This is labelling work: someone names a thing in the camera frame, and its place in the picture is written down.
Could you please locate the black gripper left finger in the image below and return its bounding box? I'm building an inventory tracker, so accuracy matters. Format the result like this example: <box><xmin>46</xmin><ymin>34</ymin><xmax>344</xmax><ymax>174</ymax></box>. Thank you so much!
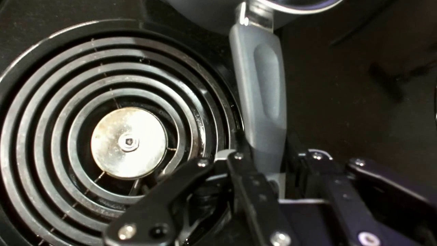
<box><xmin>101</xmin><ymin>151</ymin><xmax>294</xmax><ymax>246</ymax></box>

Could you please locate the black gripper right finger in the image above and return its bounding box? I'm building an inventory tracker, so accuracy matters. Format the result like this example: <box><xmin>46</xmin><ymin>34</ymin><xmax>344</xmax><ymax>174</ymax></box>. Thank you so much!
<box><xmin>294</xmin><ymin>148</ymin><xmax>437</xmax><ymax>246</ymax></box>

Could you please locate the dark grey pot with handle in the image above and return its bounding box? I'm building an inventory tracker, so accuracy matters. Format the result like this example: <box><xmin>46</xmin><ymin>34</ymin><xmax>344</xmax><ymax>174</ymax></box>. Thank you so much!
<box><xmin>162</xmin><ymin>0</ymin><xmax>345</xmax><ymax>182</ymax></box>

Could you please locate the black electric stove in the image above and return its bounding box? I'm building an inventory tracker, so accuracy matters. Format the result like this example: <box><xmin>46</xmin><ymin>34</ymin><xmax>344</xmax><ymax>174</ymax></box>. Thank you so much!
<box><xmin>0</xmin><ymin>0</ymin><xmax>437</xmax><ymax>246</ymax></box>

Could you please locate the small coil burner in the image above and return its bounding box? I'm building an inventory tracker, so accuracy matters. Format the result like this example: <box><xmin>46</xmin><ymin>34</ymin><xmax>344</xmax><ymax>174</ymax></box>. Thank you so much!
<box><xmin>0</xmin><ymin>18</ymin><xmax>244</xmax><ymax>246</ymax></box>

